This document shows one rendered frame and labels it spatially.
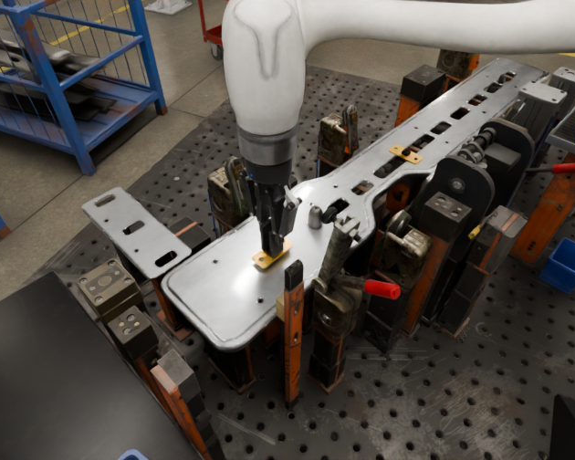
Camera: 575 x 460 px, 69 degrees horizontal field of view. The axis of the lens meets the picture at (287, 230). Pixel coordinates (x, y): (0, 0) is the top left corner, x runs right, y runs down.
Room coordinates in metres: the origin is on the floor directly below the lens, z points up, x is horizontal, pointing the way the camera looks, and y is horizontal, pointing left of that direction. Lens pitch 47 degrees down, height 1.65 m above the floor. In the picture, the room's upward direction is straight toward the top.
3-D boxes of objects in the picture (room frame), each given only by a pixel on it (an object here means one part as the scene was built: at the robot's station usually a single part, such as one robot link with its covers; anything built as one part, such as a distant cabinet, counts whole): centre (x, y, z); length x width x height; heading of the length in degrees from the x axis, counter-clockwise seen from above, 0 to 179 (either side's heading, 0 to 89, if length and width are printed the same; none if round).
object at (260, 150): (0.53, 0.03, 1.28); 0.09 x 0.09 x 0.06
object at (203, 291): (0.88, -0.31, 1.00); 1.38 x 0.22 x 0.02; 135
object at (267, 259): (0.53, 0.03, 1.02); 0.08 x 0.04 x 0.01; 135
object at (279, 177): (0.53, 0.03, 1.21); 0.08 x 0.07 x 0.09; 45
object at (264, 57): (0.55, 0.03, 1.39); 0.13 x 0.11 x 0.16; 8
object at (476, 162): (0.65, -0.37, 0.94); 0.18 x 0.13 x 0.49; 135
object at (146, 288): (0.69, 0.41, 0.84); 0.11 x 0.06 x 0.29; 45
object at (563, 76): (1.17, -0.83, 0.88); 0.11 x 0.10 x 0.36; 45
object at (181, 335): (0.56, 0.28, 0.84); 0.11 x 0.06 x 0.29; 45
